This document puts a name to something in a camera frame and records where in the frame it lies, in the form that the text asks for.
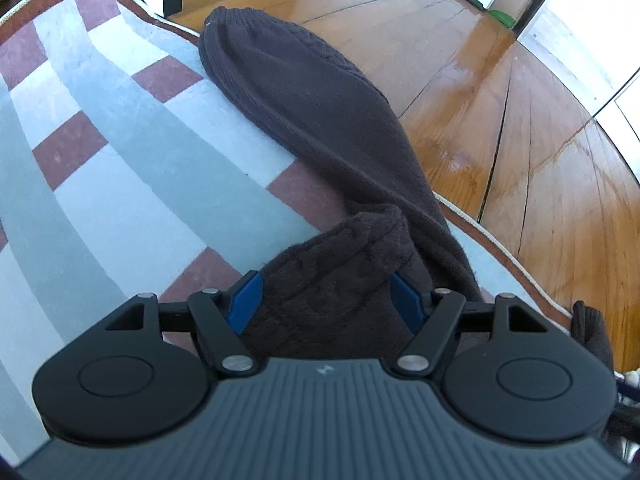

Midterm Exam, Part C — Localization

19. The striped grey red white rug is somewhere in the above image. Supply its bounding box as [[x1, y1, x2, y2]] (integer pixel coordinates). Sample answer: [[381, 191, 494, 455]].
[[1, 0, 602, 479]]

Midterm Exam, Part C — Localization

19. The dark brown knit sweater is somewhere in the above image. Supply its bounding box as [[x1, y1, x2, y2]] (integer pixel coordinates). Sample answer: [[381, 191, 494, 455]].
[[197, 5, 615, 373]]

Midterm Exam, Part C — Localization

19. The green floor mat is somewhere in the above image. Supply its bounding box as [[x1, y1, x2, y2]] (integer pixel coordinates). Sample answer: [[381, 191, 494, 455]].
[[488, 9, 516, 29]]

